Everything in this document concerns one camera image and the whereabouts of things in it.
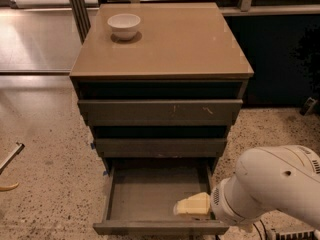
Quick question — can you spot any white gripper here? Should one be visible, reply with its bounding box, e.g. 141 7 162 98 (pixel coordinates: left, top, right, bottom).
173 177 257 226

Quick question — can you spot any black cable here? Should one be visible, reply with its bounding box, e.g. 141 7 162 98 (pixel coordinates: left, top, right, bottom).
251 218 269 240

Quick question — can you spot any middle grey drawer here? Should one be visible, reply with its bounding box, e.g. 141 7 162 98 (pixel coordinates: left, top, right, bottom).
95 138 227 158

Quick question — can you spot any brown drawer cabinet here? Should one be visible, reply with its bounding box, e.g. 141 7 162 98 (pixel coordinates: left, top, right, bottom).
70 3 254 169

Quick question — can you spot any small dark floor object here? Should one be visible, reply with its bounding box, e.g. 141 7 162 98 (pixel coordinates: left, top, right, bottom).
300 97 318 116

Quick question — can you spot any open bottom grey drawer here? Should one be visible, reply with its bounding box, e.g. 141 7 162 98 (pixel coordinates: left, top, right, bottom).
93 158 228 236

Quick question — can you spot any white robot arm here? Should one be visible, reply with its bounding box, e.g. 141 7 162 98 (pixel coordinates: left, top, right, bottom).
173 145 320 230

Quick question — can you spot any top grey drawer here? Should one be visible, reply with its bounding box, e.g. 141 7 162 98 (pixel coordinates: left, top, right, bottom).
78 99 242 126

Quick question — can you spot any power strip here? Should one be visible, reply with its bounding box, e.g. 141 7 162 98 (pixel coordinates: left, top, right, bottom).
267 229 318 240

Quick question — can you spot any white ceramic bowl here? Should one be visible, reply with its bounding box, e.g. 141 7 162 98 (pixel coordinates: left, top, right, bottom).
107 13 141 40

